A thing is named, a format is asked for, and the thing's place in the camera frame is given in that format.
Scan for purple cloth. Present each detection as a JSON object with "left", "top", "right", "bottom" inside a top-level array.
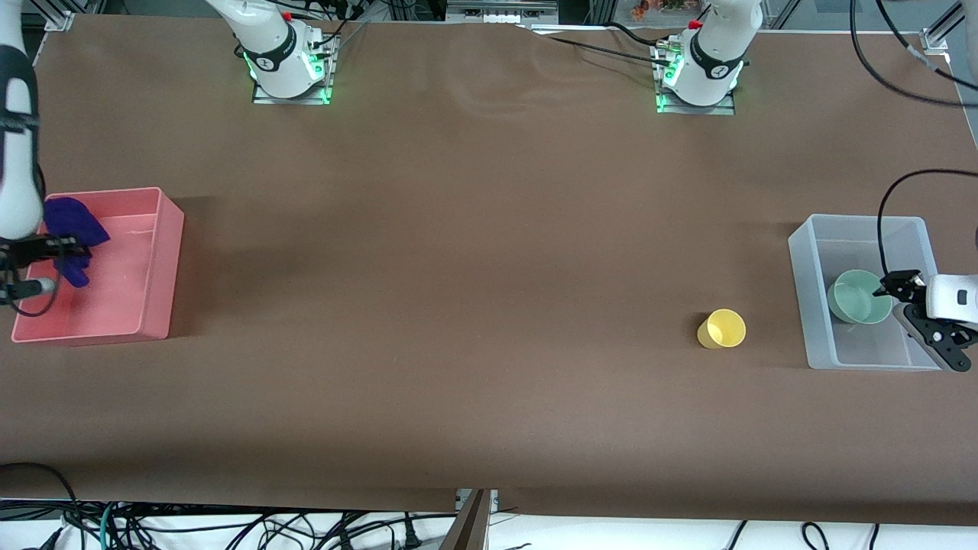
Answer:
[{"left": 44, "top": 196, "right": 111, "bottom": 289}]

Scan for green bowl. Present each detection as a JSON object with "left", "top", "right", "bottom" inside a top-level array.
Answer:
[{"left": 827, "top": 270, "right": 893, "bottom": 325}]

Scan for yellow cup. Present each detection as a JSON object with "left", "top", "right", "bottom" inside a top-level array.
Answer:
[{"left": 696, "top": 309, "right": 747, "bottom": 350}]

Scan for pink plastic bin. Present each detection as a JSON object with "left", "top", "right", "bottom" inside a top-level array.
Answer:
[{"left": 11, "top": 186, "right": 186, "bottom": 345}]

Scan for clear plastic bin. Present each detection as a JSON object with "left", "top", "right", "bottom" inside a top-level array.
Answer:
[{"left": 787, "top": 213, "right": 964, "bottom": 372}]

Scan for orange red background clutter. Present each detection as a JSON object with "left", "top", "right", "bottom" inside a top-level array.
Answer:
[{"left": 630, "top": 0, "right": 690, "bottom": 21}]

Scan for brown table cover sheet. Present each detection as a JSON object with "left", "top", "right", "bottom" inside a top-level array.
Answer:
[{"left": 0, "top": 14, "right": 978, "bottom": 526}]

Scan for grey power strip box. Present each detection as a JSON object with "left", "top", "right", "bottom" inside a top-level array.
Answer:
[{"left": 446, "top": 0, "right": 560, "bottom": 24}]

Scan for thick black floor cable loop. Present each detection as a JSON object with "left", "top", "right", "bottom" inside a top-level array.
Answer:
[{"left": 0, "top": 461, "right": 81, "bottom": 550}]

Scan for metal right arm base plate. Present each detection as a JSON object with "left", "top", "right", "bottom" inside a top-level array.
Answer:
[{"left": 251, "top": 31, "right": 335, "bottom": 106}]

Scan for tangled black floor cables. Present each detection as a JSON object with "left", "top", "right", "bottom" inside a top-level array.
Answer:
[{"left": 115, "top": 510, "right": 459, "bottom": 550}]

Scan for black right base cables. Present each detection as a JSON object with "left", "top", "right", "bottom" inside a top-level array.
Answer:
[{"left": 302, "top": 0, "right": 369, "bottom": 48}]

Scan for short black table cable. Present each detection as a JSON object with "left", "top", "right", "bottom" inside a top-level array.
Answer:
[{"left": 606, "top": 21, "right": 669, "bottom": 48}]

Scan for long black table cable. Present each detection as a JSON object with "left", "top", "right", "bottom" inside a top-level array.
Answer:
[{"left": 527, "top": 24, "right": 677, "bottom": 68}]

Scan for dark aluminium post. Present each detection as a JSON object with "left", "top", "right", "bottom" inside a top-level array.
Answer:
[{"left": 442, "top": 489, "right": 491, "bottom": 550}]

